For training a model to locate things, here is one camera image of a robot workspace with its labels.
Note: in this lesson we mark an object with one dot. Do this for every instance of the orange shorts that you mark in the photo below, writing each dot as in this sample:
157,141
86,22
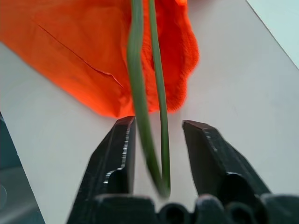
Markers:
81,51

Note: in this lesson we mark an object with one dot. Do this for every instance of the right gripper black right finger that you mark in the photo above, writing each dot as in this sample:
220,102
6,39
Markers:
210,163

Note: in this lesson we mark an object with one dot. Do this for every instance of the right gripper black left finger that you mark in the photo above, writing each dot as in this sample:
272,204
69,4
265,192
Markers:
109,163

